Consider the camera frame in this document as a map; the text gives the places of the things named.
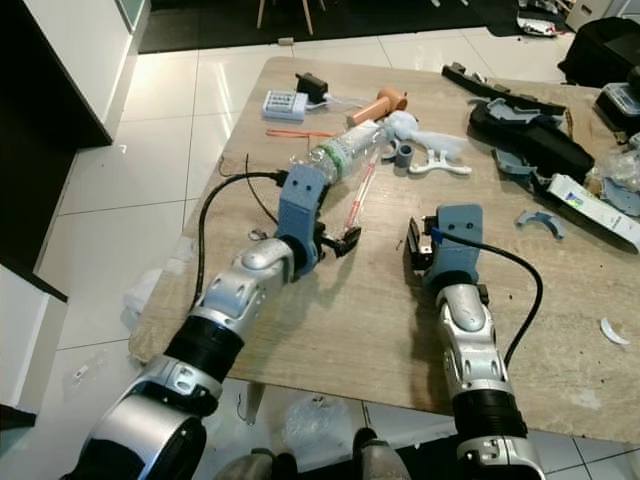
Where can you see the clear tube with red core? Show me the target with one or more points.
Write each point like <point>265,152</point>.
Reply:
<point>363,195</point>

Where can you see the white plastic hook part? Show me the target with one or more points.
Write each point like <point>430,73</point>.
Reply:
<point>442,168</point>

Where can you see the small grey plastic cylinder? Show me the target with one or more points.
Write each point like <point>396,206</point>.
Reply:
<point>405,155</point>

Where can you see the clear plastic bottle green label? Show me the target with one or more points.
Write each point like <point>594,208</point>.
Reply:
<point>350,148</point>

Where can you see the crumpled white plastic bag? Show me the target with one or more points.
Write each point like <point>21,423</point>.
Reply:
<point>425,140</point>

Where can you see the orange rubber band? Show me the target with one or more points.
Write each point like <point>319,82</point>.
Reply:
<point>300,133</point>

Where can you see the blue-grey curved plastic part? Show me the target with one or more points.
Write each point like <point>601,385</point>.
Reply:
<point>542,221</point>

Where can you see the black power adapter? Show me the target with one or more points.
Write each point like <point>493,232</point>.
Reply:
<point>311,88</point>

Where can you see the long black bar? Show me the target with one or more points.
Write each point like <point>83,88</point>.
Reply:
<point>500,88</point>

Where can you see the long white cardboard box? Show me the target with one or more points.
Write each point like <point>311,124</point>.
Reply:
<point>595,208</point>

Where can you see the small white curved piece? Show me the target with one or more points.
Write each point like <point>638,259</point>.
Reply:
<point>613,333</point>

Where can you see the clear plastic bag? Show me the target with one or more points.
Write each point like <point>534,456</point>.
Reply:
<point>622,175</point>

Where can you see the robot right leg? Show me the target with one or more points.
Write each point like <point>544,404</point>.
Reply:
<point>385,460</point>

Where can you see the robot leg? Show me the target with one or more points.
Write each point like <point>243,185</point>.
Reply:
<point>255,466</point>
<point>385,460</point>

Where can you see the wooden chair legs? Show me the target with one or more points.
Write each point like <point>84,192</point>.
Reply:
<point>305,15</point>

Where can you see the robot left leg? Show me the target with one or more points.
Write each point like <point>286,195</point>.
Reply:
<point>255,466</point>

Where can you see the black device with light screen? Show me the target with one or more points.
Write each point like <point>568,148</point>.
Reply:
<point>620,105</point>

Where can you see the pile of small clutter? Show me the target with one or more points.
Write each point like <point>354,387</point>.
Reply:
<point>545,18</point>

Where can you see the black backpack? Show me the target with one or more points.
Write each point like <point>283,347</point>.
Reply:
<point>605,50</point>

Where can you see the white cabinet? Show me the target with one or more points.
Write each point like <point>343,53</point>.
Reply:
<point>80,50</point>

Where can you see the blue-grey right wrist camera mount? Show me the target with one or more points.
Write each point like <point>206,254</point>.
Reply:
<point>458,245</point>

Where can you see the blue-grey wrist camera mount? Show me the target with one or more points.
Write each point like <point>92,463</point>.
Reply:
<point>458,245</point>
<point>300,205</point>

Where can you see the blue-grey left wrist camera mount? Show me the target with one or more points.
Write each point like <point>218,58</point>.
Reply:
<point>300,205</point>

